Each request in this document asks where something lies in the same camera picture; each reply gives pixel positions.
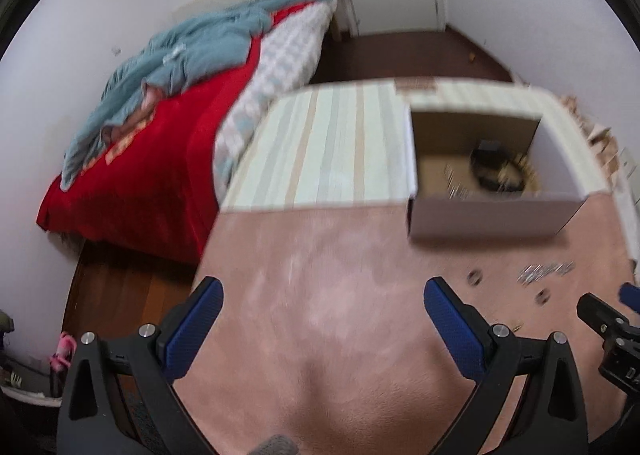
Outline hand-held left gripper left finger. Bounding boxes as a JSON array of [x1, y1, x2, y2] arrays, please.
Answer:
[[56, 276, 224, 455]]

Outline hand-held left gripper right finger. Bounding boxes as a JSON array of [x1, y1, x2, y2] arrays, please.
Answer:
[[423, 276, 590, 455]]

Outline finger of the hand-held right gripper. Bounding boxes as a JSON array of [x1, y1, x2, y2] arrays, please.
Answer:
[[576, 292, 629, 337], [619, 284, 640, 314]]

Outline cardboard box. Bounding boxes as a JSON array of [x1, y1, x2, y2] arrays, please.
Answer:
[[406, 102, 592, 241]]

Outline pink toy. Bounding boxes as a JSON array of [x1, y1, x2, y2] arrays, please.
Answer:
[[48, 331, 77, 372]]

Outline silver earrings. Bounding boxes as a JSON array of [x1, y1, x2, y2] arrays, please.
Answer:
[[444, 164, 472, 199]]

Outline red bed blanket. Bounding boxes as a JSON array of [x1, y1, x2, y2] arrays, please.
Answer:
[[36, 0, 267, 264]]

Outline striped pale table cloth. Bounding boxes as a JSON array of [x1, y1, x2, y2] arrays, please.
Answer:
[[219, 78, 615, 212]]

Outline checkered bed sheet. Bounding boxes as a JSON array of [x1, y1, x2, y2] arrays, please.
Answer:
[[213, 0, 338, 197]]

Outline teal crumpled blanket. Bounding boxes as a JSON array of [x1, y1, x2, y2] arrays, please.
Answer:
[[61, 0, 338, 193]]

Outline black beaded bracelet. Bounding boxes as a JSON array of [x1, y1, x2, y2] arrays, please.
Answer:
[[470, 138, 534, 192]]

